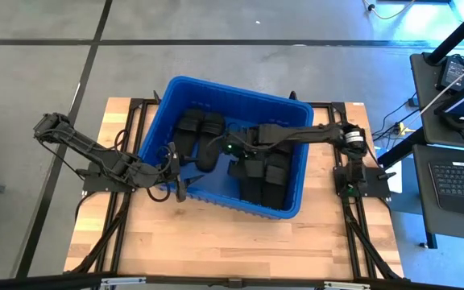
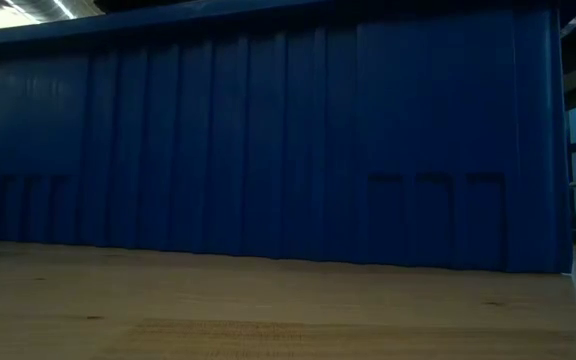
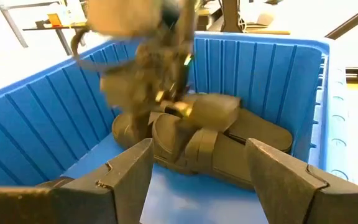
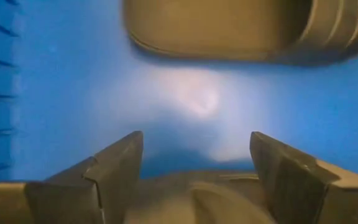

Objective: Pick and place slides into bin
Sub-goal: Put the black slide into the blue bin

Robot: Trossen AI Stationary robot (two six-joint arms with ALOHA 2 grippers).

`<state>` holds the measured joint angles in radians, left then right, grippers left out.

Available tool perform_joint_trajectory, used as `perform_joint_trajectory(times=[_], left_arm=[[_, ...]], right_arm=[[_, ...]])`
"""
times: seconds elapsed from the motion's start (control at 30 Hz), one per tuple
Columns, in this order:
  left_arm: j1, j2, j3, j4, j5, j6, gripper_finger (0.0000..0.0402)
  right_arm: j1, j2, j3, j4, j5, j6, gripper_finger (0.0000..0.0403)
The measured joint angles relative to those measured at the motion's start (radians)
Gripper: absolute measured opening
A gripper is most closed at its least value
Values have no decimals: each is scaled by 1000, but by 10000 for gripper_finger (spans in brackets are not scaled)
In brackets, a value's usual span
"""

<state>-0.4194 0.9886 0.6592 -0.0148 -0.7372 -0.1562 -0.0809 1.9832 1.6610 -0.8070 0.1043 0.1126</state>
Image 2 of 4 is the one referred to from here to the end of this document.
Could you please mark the blue plastic bin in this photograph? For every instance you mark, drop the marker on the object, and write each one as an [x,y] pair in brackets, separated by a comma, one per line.
[268,150]

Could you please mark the silver ventilation duct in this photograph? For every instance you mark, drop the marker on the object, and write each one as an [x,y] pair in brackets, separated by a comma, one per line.
[43,7]

